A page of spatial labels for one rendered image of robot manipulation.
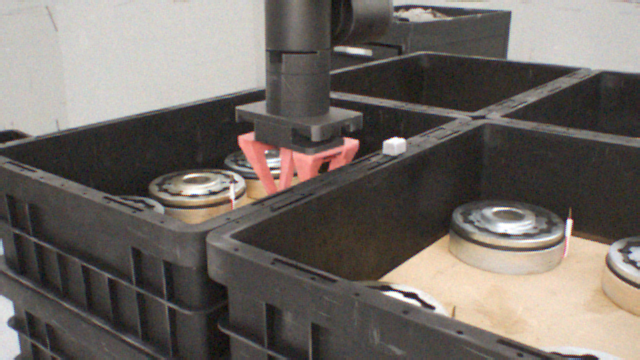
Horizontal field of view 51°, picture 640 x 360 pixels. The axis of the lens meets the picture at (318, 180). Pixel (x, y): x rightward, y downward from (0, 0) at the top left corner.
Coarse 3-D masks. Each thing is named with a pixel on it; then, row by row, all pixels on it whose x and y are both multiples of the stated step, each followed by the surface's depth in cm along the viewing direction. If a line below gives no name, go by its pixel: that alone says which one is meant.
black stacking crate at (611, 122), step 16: (592, 80) 95; (608, 80) 98; (624, 80) 97; (560, 96) 85; (576, 96) 91; (592, 96) 96; (608, 96) 99; (624, 96) 97; (528, 112) 77; (544, 112) 82; (560, 112) 87; (576, 112) 92; (592, 112) 98; (608, 112) 99; (624, 112) 98; (576, 128) 93; (592, 128) 100; (608, 128) 100; (624, 128) 98
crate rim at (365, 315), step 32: (480, 128) 68; (512, 128) 67; (384, 160) 56; (320, 192) 48; (256, 224) 43; (224, 256) 39; (256, 256) 38; (256, 288) 38; (288, 288) 37; (320, 288) 35; (352, 288) 35; (320, 320) 36; (352, 320) 34; (384, 320) 33; (416, 320) 32; (448, 320) 32; (416, 352) 32; (448, 352) 31; (480, 352) 30; (512, 352) 29; (544, 352) 29
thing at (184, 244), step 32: (224, 96) 81; (96, 128) 67; (448, 128) 66; (0, 160) 56; (32, 192) 52; (64, 192) 49; (96, 192) 48; (288, 192) 49; (96, 224) 48; (128, 224) 45; (160, 224) 43; (192, 224) 43; (224, 224) 43; (160, 256) 44; (192, 256) 42
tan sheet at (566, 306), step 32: (416, 256) 61; (448, 256) 61; (576, 256) 61; (416, 288) 56; (448, 288) 55; (480, 288) 55; (512, 288) 55; (544, 288) 55; (576, 288) 55; (480, 320) 51; (512, 320) 51; (544, 320) 51; (576, 320) 51; (608, 320) 51; (608, 352) 47
